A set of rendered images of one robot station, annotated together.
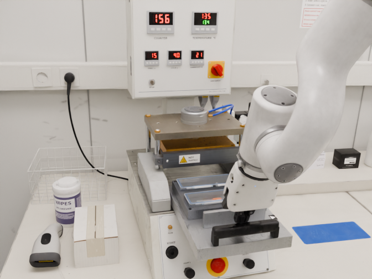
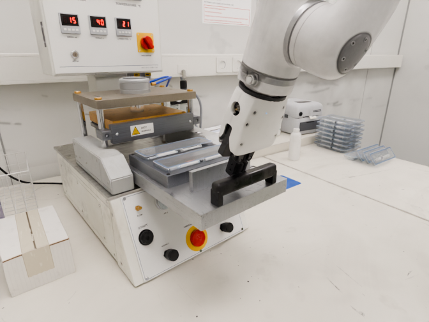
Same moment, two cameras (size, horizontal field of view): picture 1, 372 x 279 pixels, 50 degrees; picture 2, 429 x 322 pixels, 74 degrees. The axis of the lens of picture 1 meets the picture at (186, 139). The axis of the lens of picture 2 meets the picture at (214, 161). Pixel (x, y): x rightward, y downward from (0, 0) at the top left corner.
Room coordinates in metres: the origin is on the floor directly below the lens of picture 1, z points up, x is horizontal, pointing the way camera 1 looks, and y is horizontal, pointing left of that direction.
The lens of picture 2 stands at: (0.34, 0.11, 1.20)
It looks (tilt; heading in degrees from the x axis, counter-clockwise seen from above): 20 degrees down; 335
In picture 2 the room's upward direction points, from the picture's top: straight up
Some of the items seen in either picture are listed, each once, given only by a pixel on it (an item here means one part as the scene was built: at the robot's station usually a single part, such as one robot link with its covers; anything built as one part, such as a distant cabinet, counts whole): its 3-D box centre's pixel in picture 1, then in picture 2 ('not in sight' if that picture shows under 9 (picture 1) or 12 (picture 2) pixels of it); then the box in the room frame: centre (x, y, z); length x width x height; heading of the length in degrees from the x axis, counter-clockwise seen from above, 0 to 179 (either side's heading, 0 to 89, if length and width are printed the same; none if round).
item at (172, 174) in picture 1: (189, 172); (136, 153); (1.17, -0.01, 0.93); 0.46 x 0.35 x 0.01; 15
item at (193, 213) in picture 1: (217, 194); (186, 159); (0.92, -0.08, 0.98); 0.20 x 0.17 x 0.03; 105
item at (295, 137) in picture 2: not in sight; (295, 144); (1.32, -0.75, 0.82); 0.05 x 0.05 x 0.14
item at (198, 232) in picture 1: (223, 207); (199, 170); (0.87, -0.10, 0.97); 0.30 x 0.22 x 0.08; 15
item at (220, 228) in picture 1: (245, 231); (246, 182); (0.74, -0.13, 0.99); 0.15 x 0.02 x 0.04; 105
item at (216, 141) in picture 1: (196, 134); (140, 108); (1.14, -0.03, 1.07); 0.22 x 0.17 x 0.10; 105
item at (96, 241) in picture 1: (96, 233); (34, 245); (1.01, 0.26, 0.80); 0.19 x 0.13 x 0.09; 10
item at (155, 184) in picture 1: (152, 179); (100, 161); (1.03, 0.09, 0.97); 0.25 x 0.05 x 0.07; 15
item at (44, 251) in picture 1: (48, 239); not in sight; (0.98, 0.39, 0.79); 0.20 x 0.08 x 0.08; 10
